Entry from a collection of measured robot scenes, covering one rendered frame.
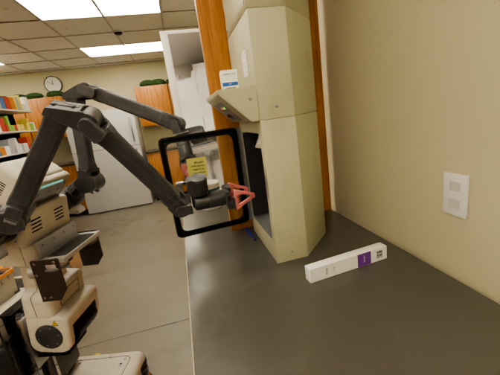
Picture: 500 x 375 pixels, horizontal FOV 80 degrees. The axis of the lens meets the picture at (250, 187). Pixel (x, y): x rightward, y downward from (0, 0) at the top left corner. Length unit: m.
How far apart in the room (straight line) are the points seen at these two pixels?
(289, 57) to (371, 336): 0.74
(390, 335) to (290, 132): 0.58
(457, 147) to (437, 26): 0.31
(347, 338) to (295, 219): 0.40
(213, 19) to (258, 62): 0.43
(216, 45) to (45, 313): 1.19
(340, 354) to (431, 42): 0.78
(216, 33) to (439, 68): 0.78
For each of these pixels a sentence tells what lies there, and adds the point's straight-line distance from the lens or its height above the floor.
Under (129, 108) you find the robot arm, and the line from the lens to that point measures 1.33.
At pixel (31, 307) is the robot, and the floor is 0.86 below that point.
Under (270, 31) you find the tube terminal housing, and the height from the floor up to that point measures 1.65.
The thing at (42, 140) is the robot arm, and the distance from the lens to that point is 0.97.
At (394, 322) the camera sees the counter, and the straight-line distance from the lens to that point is 0.80.
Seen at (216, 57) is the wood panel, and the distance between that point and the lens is 1.27.
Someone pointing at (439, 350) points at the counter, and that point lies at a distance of 0.76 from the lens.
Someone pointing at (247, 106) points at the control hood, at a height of 1.46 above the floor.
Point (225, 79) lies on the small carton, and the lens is 0.96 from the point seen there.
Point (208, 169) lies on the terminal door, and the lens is 1.18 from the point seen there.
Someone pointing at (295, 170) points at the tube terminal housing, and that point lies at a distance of 0.94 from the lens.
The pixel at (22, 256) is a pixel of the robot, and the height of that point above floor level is 1.05.
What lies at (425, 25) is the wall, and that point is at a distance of 0.99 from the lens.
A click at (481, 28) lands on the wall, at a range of 0.88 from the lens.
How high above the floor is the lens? 1.44
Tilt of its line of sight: 14 degrees down
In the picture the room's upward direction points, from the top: 8 degrees counter-clockwise
